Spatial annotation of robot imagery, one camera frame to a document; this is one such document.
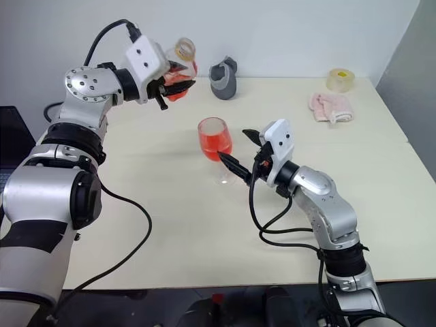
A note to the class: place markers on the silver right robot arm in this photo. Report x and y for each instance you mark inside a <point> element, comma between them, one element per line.
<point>323,204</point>

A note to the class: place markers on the pink folded cloth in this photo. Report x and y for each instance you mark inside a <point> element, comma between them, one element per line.
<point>332,107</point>

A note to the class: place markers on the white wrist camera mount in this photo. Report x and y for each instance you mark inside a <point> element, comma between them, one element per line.
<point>281,143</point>
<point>143,58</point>

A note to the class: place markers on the translucent tape roll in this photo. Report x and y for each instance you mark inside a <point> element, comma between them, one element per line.
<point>340,81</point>

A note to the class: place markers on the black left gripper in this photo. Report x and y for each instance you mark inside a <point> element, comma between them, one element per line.
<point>160,86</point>

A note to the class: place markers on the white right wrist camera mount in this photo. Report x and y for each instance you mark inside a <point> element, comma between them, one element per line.
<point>281,143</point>

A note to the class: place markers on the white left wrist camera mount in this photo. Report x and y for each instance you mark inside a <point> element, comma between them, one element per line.
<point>143,58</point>

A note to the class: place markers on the clear bottle with red drink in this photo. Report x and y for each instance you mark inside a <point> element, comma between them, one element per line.
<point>177,76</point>

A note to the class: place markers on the small red object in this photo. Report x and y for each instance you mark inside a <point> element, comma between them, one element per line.
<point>217,299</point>

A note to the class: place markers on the dark laptop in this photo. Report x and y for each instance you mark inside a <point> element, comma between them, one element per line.
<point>13,126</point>

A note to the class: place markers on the dark rounded shape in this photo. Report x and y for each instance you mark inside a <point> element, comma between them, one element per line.
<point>204,315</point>

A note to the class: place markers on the clear wine glass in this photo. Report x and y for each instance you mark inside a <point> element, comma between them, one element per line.
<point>213,139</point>

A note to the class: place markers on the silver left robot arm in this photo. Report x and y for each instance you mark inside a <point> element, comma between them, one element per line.
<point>85,85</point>

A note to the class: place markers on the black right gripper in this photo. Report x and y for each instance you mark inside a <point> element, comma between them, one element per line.
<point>264,156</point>

